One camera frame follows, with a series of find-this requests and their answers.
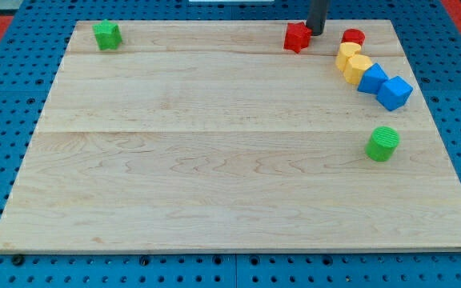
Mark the blue cube block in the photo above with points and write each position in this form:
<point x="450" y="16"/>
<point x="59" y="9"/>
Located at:
<point x="394" y="93"/>

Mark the blue triangle block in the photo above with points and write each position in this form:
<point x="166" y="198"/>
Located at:
<point x="372" y="79"/>

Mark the green star block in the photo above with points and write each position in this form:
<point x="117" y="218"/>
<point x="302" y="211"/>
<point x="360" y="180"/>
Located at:
<point x="107" y="35"/>

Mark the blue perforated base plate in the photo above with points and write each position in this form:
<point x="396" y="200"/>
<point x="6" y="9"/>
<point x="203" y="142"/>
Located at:
<point x="33" y="37"/>

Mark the yellow heart block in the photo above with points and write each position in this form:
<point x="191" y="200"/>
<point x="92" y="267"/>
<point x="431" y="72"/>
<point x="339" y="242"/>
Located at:
<point x="346" y="50"/>

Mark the yellow hexagon block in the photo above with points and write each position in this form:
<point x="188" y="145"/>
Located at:
<point x="355" y="68"/>

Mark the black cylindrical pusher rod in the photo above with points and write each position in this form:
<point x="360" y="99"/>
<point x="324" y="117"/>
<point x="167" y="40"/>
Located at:
<point x="317" y="16"/>

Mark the green cylinder block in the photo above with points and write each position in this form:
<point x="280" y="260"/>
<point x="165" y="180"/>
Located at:
<point x="382" y="143"/>

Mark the wooden board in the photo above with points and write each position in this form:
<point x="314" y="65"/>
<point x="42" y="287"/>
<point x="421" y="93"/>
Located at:
<point x="209" y="137"/>

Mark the red star block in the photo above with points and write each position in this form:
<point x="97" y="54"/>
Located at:
<point x="297" y="37"/>

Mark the red cylinder block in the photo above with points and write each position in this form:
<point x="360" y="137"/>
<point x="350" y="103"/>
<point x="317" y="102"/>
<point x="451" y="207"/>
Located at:
<point x="353" y="35"/>

